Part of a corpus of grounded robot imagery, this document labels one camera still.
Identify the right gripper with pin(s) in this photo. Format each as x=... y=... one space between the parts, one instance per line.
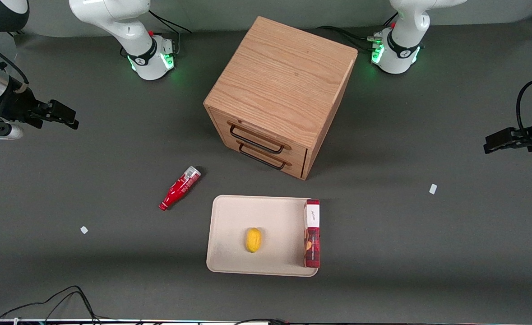
x=16 y=107

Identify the red coke bottle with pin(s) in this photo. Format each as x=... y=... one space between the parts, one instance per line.
x=178 y=189

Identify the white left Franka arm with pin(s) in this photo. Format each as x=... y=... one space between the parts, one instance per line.
x=401 y=45

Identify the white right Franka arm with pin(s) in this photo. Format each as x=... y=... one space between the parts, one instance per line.
x=112 y=18

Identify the beige plastic tray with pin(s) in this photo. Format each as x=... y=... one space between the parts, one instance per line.
x=234 y=216

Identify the red snack box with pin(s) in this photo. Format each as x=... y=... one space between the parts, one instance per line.
x=312 y=239

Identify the wooden drawer cabinet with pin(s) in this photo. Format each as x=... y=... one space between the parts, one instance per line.
x=284 y=76

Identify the yellow lemon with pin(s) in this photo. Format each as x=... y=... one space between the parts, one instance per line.
x=253 y=240

